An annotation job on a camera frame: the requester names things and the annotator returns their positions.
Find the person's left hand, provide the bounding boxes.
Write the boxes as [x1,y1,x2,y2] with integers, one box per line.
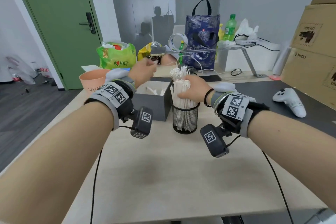
[128,58,157,89]

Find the person's right hand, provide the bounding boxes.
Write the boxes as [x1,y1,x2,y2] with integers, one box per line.
[177,75,214,103]

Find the dark grey box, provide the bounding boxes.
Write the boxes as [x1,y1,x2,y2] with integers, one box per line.
[132,77,174,122]

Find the black mesh cup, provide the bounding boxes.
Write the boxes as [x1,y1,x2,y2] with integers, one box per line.
[172,101,201,135]

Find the person's left forearm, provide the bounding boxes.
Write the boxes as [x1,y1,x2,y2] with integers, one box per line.
[0,101,115,224]

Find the large brown cardboard box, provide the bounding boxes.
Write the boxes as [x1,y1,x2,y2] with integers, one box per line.
[281,48,336,110]
[290,3,336,58]

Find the black flat phone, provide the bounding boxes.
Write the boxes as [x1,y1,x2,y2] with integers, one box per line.
[197,75,223,83]

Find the yellow snack bag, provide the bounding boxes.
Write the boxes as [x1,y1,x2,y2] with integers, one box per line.
[137,41,162,62]

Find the grey smartphone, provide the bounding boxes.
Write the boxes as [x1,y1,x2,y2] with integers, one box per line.
[150,45,166,56]

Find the beige round pouch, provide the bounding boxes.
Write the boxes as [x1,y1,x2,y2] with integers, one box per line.
[160,54,179,66]

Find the white wrist tracker puck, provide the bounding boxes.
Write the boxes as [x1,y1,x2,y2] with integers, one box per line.
[105,68,129,83]
[212,82,238,93]

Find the blue patterned tote bag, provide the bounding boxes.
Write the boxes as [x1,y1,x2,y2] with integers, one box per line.
[182,0,221,70]

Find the green plastic bag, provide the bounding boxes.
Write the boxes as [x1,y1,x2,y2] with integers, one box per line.
[96,42,137,70]

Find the black wrist band marker plates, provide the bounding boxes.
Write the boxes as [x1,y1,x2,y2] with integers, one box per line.
[84,77,137,130]
[210,91,270,138]

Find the small green bottle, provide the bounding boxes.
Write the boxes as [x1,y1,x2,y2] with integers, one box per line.
[178,40,185,64]

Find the clear tape roll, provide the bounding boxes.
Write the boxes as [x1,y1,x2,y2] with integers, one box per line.
[168,32,188,53]

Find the pink plastic bin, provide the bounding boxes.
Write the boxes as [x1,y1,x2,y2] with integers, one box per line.
[78,68,111,93]

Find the clear acrylic desk riser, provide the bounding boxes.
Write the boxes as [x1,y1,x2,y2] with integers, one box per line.
[165,44,269,78]

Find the black desk mat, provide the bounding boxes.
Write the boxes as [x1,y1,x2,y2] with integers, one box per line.
[231,80,336,138]

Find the white power hub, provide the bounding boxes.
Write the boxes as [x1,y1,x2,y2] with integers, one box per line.
[235,39,259,46]

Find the green soda bottle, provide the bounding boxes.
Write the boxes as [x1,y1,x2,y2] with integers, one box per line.
[222,14,237,42]

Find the white low cabinet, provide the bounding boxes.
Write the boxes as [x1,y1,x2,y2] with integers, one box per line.
[225,44,281,72]

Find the white crumpled plastic bag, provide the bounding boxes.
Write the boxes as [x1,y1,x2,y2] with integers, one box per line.
[235,18,260,41]

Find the white game controller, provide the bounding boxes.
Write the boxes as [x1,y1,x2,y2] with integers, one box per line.
[272,87,307,118]

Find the white bag red print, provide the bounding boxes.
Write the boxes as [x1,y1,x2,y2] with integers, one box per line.
[39,66,53,79]

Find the green door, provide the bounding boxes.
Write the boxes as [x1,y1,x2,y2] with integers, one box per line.
[8,0,103,90]

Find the translucent plastic bag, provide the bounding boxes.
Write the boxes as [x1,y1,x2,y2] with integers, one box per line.
[6,56,37,85]

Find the black bracelet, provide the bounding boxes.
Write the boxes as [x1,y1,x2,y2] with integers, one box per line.
[204,88,215,108]

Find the white charging cable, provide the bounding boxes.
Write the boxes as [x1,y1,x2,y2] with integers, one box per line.
[180,54,220,75]

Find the dark grey wrist camera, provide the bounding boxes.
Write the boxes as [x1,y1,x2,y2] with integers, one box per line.
[200,124,230,158]
[130,106,154,139]

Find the black door lock handle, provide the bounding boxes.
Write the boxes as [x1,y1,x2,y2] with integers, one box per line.
[79,12,96,34]

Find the black power cable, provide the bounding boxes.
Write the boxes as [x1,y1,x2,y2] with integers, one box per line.
[233,34,281,53]

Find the black camera cable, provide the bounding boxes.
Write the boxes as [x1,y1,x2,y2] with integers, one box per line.
[90,126,133,224]
[225,134,294,224]

